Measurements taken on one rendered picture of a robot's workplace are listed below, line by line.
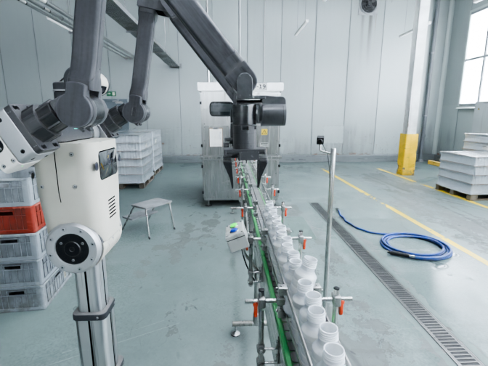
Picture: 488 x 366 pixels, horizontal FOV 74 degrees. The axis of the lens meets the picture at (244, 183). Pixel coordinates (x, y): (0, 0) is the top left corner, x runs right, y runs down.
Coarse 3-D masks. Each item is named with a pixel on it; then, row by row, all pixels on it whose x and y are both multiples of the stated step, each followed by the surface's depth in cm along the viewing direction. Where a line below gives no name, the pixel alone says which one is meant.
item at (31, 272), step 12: (0, 264) 254; (12, 264) 256; (24, 264) 257; (36, 264) 258; (48, 264) 275; (0, 276) 256; (12, 276) 258; (24, 276) 259; (36, 276) 260; (48, 276) 273
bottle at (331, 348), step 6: (330, 342) 59; (324, 348) 57; (330, 348) 59; (336, 348) 59; (342, 348) 57; (324, 354) 57; (330, 354) 56; (336, 354) 59; (342, 354) 56; (324, 360) 57; (330, 360) 56; (336, 360) 55; (342, 360) 56
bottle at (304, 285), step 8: (304, 280) 82; (304, 288) 78; (312, 288) 80; (296, 296) 80; (304, 296) 79; (296, 304) 79; (304, 304) 78; (296, 312) 80; (296, 328) 81; (296, 336) 81; (296, 344) 82
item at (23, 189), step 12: (0, 180) 241; (12, 180) 242; (24, 180) 244; (0, 192) 244; (12, 192) 245; (24, 192) 246; (36, 192) 259; (0, 204) 245; (12, 204) 246; (24, 204) 247
